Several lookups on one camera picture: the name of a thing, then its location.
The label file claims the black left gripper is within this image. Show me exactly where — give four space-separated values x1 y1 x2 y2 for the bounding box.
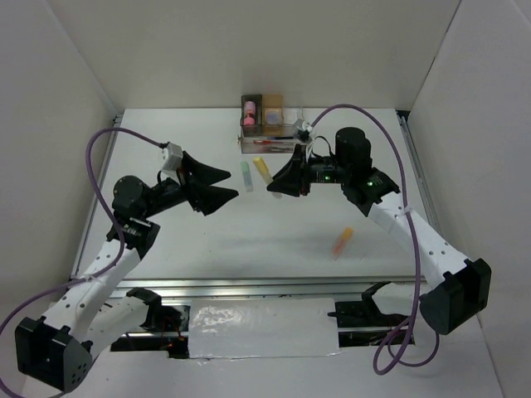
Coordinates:
141 151 238 220

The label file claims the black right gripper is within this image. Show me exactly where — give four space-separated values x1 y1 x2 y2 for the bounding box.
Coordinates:
267 143 350 197

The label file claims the yellow highlighter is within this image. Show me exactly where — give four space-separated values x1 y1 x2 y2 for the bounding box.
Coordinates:
253 157 273 187

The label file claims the blue ink pen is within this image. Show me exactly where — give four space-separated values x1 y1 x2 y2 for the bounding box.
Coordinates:
265 135 295 141

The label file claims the green highlighter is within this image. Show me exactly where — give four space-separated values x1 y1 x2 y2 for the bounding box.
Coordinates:
241 161 253 192

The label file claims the red gel pen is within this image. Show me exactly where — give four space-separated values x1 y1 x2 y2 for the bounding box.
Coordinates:
252 137 291 145

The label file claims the clear paper clip jar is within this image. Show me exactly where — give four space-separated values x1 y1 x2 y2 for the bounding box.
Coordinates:
264 108 283 125

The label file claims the orange highlighter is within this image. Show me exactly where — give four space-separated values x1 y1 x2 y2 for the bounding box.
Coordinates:
331 227 353 260

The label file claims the pink capped eraser tube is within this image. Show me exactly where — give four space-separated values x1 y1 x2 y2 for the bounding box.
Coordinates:
242 100 256 126

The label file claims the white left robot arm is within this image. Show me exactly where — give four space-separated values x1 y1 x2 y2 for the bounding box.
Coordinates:
14 152 238 393

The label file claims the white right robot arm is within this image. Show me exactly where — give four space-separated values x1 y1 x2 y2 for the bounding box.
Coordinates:
267 127 492 335

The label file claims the clear stationery organizer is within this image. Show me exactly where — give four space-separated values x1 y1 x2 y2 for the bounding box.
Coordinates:
238 94 308 154

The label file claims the white foil front panel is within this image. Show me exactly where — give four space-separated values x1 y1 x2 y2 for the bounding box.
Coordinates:
188 298 340 359

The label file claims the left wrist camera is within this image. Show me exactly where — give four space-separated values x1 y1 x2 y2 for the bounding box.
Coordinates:
161 143 183 177

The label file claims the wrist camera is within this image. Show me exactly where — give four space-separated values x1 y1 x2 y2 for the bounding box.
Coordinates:
293 119 314 143
161 143 183 177

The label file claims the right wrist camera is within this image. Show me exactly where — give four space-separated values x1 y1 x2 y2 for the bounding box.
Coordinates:
293 119 314 143

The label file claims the aluminium table edge rail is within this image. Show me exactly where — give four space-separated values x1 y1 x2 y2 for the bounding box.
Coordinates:
110 276 413 300

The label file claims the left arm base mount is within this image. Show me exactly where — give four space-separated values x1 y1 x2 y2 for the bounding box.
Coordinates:
126 288 190 341

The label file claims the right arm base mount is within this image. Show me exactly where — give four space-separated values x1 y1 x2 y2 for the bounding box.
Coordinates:
327 281 409 348

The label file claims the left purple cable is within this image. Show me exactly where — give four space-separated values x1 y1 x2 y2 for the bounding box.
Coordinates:
0 127 167 395

